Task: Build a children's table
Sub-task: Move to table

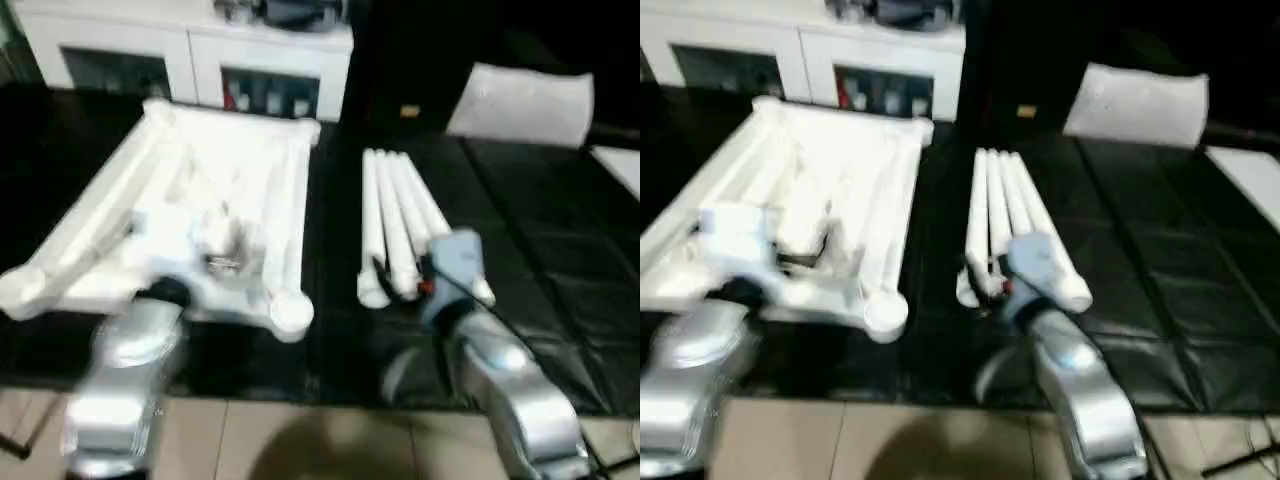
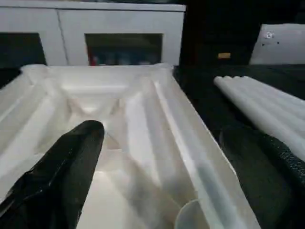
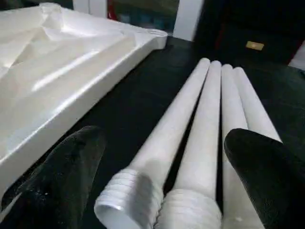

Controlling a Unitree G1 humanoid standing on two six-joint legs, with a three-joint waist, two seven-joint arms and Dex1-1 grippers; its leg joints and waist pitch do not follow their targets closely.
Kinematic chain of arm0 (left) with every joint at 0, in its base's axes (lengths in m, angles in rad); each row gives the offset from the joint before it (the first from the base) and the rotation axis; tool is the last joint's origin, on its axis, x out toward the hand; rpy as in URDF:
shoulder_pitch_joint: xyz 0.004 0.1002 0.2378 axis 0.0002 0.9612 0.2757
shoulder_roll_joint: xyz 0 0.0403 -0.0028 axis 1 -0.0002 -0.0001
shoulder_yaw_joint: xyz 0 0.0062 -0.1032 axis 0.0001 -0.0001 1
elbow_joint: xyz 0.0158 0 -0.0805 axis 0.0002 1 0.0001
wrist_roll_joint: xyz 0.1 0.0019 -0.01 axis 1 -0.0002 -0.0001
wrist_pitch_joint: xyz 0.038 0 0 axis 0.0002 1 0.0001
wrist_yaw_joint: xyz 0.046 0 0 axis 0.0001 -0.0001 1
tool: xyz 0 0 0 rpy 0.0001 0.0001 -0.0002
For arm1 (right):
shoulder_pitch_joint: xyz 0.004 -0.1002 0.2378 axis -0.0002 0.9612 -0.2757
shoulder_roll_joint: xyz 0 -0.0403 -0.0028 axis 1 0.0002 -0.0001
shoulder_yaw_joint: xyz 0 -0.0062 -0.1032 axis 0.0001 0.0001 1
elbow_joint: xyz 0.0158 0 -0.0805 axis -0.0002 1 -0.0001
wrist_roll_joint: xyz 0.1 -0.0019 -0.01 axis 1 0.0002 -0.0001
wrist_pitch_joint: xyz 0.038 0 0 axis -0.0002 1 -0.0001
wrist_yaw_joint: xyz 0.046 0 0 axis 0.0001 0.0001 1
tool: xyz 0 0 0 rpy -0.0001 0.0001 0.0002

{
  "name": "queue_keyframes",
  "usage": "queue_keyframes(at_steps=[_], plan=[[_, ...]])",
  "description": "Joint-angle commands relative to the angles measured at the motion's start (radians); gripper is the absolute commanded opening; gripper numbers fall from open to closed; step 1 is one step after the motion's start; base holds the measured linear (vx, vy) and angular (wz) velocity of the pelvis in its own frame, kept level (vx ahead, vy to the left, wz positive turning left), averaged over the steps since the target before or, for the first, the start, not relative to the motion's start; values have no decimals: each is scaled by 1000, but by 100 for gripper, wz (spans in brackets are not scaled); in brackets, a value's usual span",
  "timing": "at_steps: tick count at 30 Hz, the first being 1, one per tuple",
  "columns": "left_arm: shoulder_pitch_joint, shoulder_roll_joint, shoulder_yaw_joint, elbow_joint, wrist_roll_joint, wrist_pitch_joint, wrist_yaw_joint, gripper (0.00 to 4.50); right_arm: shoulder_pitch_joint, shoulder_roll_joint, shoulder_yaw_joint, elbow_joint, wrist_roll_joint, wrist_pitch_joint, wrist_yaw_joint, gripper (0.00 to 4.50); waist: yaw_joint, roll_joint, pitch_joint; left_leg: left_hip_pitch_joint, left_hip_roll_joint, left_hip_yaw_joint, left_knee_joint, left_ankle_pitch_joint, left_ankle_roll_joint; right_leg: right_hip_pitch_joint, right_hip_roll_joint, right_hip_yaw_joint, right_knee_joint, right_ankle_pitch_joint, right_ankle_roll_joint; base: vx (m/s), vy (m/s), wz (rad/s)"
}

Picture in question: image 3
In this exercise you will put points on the black cabinet with gold label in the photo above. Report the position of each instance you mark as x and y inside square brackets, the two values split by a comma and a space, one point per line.
[238, 23]

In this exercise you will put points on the white cabinet with glass doors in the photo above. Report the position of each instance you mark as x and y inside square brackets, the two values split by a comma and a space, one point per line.
[188, 21]

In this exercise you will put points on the white plastic table leg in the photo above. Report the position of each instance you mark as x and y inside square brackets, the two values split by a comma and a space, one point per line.
[252, 102]
[202, 143]
[232, 102]
[171, 124]

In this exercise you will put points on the white plastic table top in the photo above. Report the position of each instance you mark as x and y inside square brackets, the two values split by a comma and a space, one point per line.
[59, 83]

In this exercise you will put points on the black work mat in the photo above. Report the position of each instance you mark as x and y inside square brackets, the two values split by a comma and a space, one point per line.
[133, 95]

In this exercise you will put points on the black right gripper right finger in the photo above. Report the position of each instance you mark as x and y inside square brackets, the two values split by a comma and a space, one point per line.
[274, 181]

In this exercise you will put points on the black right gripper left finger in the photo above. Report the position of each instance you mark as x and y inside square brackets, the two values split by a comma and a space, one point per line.
[52, 186]

